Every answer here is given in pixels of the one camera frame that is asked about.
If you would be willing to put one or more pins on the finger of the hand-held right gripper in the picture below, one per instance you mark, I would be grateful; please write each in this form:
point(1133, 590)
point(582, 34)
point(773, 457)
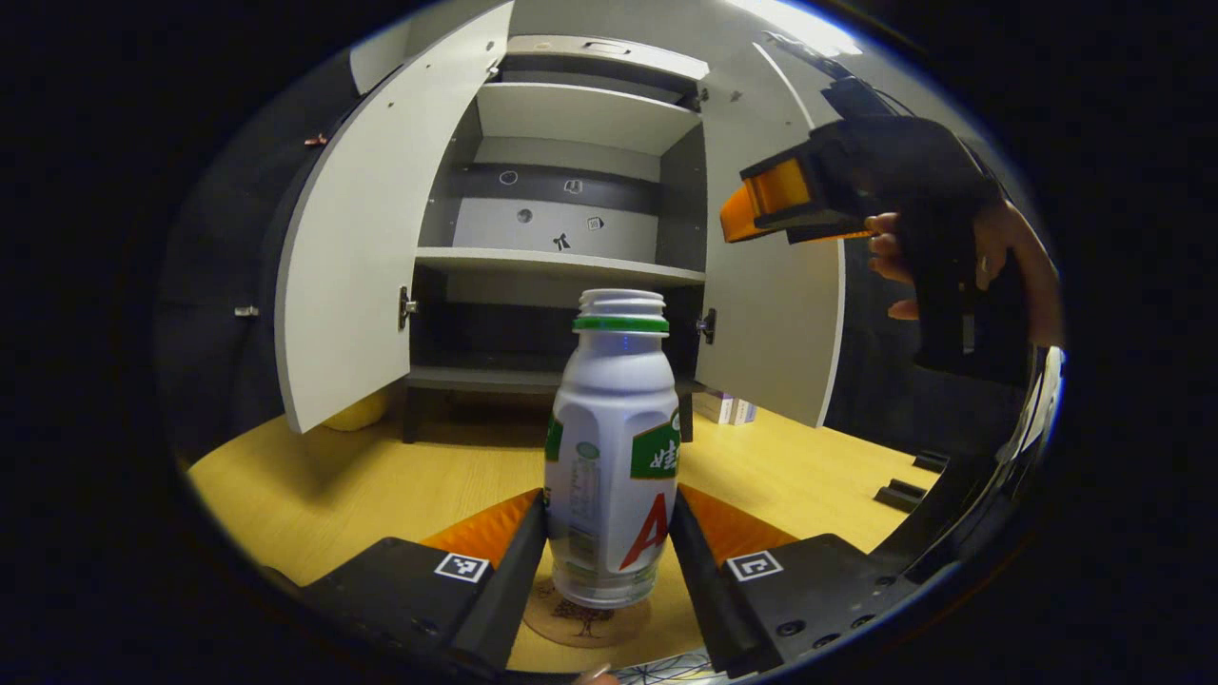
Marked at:
point(771, 195)
point(828, 228)

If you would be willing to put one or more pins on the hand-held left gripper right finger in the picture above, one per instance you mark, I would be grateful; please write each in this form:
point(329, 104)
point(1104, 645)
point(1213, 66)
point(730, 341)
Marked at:
point(704, 590)

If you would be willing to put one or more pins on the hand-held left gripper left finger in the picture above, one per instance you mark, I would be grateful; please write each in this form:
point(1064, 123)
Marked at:
point(509, 590)

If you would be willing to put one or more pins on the round wooden coaster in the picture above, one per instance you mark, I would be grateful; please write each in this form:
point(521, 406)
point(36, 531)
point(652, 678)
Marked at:
point(571, 623)

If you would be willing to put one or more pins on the grey and white cabinet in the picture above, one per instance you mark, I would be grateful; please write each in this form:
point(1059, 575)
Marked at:
point(680, 200)

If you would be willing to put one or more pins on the white cabinet door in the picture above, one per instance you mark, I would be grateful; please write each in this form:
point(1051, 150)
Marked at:
point(771, 323)
point(371, 219)

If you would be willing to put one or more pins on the white bottle with green label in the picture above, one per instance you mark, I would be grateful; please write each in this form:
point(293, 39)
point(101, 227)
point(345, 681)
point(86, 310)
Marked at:
point(609, 428)

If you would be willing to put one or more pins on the white cabinet shelf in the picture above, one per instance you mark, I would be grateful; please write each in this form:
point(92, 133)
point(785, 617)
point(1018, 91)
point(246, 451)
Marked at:
point(533, 264)
point(580, 114)

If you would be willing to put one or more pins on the white cabinet drawer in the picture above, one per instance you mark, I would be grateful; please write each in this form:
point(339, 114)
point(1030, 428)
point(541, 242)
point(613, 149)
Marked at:
point(561, 52)

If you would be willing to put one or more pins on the white patterned mat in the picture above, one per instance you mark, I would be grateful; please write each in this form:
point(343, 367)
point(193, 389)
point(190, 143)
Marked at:
point(666, 671)

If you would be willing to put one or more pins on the small book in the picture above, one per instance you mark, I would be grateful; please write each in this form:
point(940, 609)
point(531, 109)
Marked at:
point(744, 413)
point(714, 407)

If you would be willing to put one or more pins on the black stand foot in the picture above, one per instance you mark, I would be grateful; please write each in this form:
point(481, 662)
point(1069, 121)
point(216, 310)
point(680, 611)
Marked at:
point(933, 461)
point(899, 495)

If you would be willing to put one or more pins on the yellow round object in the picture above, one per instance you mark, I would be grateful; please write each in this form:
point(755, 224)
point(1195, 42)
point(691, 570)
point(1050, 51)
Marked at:
point(357, 412)

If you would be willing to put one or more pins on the black backdrop cloth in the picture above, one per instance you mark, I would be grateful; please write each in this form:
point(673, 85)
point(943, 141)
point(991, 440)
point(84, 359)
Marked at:
point(228, 238)

